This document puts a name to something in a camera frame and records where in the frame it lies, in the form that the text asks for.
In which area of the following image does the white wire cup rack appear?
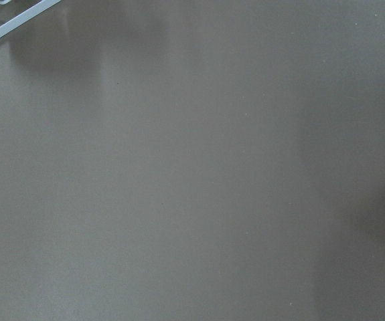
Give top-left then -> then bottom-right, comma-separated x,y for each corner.
0,0 -> 60,39

